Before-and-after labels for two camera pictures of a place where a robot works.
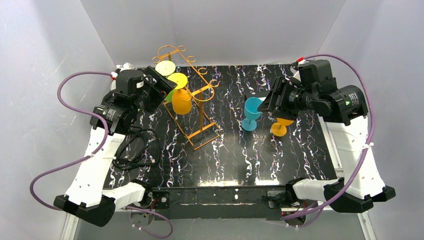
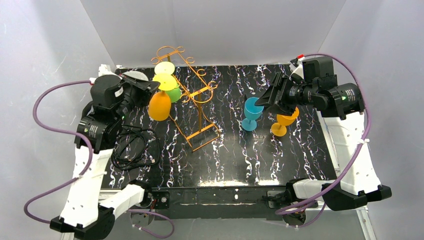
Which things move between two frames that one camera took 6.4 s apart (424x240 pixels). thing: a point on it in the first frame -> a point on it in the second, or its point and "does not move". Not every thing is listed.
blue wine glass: (251, 114) does not move
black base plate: (225, 203) does not move
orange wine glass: (181, 100) -> (159, 104)
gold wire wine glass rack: (188, 87) does not move
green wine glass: (166, 68) -> (175, 94)
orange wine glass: (279, 129) does not move
